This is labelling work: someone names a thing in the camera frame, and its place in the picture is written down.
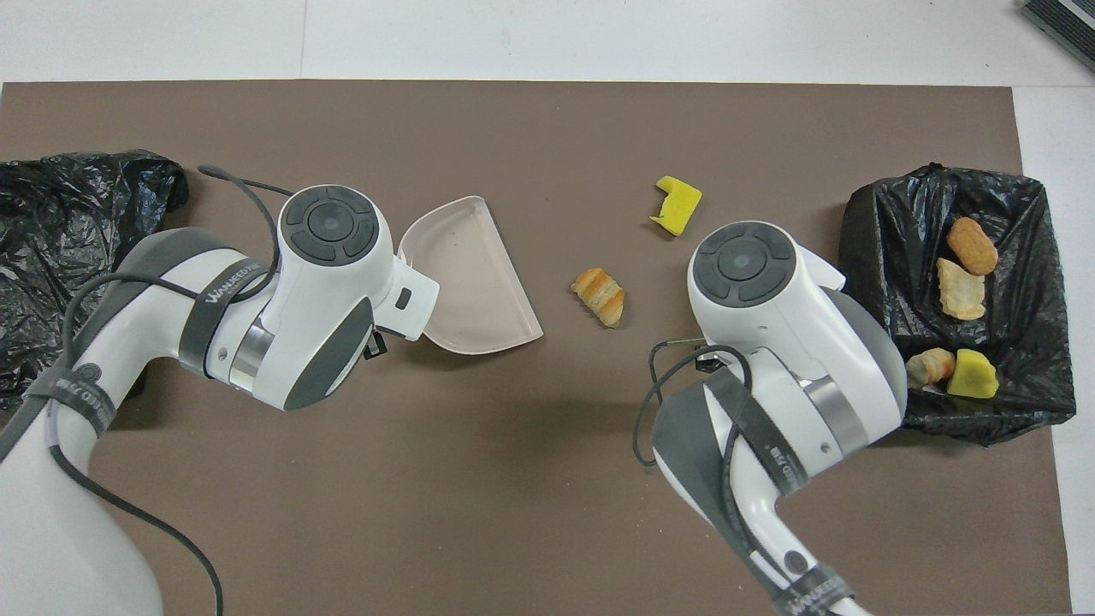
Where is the pale bread chunk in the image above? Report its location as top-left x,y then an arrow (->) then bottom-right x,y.
936,258 -> 987,322

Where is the brown table mat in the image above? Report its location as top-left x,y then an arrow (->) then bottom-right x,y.
0,81 -> 1072,616

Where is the pale toy dumpling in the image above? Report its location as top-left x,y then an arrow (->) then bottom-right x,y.
905,346 -> 957,391

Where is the dark grey ribbed device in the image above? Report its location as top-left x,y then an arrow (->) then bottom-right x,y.
1018,0 -> 1095,74

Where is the brown fried nugget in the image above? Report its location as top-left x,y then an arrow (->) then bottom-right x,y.
946,216 -> 999,276

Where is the striped toy croissant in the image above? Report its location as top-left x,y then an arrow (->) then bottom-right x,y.
571,268 -> 626,329

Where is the notched yellow sponge piece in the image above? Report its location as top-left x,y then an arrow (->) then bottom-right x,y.
649,175 -> 703,238

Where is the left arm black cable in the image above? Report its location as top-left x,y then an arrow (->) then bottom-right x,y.
0,164 -> 296,616

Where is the beige plastic dustpan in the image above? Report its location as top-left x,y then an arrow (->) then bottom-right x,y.
396,196 -> 545,355

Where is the black bag lined bin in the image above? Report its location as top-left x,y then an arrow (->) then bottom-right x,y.
0,151 -> 190,412
843,164 -> 1077,447

